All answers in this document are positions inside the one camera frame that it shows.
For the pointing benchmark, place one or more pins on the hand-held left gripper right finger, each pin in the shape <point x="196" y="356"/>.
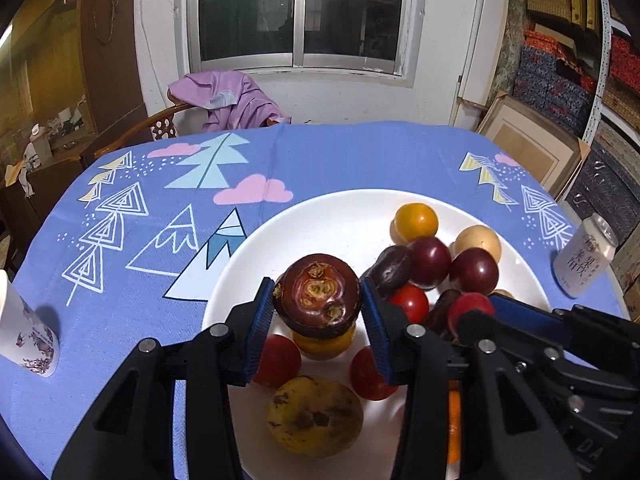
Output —
<point x="376" y="332"/>

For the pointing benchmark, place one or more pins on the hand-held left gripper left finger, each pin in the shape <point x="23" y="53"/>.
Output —
<point x="260" y="332"/>

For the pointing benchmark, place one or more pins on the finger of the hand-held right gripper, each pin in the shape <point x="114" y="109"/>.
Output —
<point x="525" y="312"/>
<point x="480" y="325"/>

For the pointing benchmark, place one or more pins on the red tomato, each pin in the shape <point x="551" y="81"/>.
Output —
<point x="280" y="360"/>
<point x="467" y="305"/>
<point x="410" y="304"/>
<point x="367" y="375"/>

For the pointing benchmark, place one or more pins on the tan streaked round fruit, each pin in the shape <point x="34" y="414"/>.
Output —
<point x="502" y="294"/>

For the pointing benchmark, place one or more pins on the dark red plum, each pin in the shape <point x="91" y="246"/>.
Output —
<point x="473" y="271"/>
<point x="430" y="262"/>

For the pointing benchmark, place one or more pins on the yellow tomato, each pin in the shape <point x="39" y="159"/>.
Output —
<point x="322" y="346"/>

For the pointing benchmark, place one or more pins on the smooth tan round fruit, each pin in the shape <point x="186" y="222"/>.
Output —
<point x="477" y="241"/>

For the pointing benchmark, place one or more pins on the yellow speckled pear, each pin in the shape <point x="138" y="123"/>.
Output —
<point x="315" y="417"/>

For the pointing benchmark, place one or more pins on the large orange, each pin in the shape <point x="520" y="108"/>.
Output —
<point x="454" y="425"/>

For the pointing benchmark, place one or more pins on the orange tomato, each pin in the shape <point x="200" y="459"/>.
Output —
<point x="416" y="222"/>

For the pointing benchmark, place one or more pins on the white oval plate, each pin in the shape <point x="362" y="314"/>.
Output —
<point x="325" y="225"/>

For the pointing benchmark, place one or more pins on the white drink can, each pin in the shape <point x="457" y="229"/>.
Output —
<point x="582" y="260"/>

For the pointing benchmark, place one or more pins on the leaning wooden picture frames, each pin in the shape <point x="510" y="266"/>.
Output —
<point x="530" y="150"/>

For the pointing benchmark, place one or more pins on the blue printed tablecloth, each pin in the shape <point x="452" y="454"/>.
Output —
<point x="300" y="160"/>

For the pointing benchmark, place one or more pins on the white printed paper cup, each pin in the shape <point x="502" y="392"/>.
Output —
<point x="30" y="340"/>

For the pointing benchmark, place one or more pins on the stack of patterned boxes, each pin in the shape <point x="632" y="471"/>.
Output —
<point x="550" y="80"/>

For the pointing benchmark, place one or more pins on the wooden chair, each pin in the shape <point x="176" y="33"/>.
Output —
<point x="125" y="135"/>

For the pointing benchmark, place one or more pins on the purple jacket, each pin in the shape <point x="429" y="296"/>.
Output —
<point x="235" y="92"/>

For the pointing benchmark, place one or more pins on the green marbled panel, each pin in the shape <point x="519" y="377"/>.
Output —
<point x="510" y="50"/>

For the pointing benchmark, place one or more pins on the white metal shelf rack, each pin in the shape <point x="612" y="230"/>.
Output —
<point x="602" y="60"/>

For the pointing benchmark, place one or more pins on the white leaning board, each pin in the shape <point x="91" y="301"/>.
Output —
<point x="472" y="50"/>

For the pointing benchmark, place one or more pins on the white crumpled cloth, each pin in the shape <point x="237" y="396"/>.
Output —
<point x="31" y="160"/>

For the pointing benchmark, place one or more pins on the sliding glass window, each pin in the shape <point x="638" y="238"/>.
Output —
<point x="250" y="10"/>

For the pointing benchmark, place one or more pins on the wooden glass cabinet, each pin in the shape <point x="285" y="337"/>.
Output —
<point x="50" y="70"/>

